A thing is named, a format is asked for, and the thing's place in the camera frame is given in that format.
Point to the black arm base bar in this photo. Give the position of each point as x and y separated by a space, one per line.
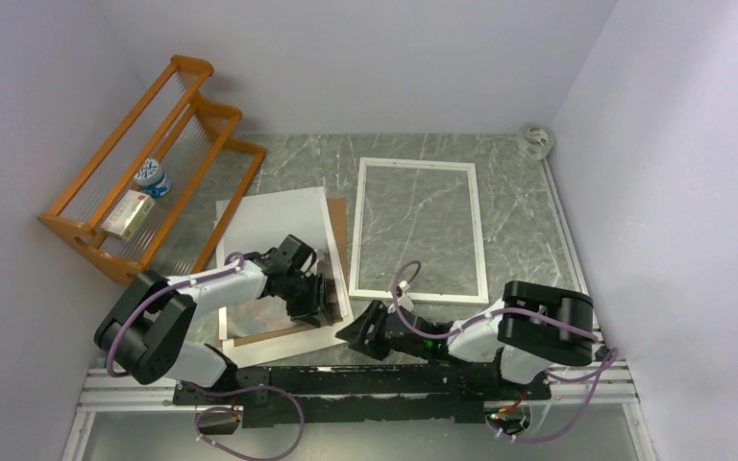
283 395

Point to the orange wooden rack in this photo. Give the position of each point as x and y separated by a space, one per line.
187 134

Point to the white picture frame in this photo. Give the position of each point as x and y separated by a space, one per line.
483 298

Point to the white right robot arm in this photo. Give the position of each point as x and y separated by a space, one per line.
529 329

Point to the aluminium rail frame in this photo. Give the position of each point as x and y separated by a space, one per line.
605 380

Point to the white red small box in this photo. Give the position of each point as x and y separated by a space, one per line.
128 215

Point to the white paper mat sheet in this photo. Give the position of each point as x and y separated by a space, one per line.
280 350

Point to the blue white round tin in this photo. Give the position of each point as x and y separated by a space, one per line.
151 179

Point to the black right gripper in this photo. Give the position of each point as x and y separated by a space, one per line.
356 332

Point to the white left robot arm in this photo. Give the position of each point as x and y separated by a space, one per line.
144 334

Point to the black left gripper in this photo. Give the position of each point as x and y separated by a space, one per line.
315 307

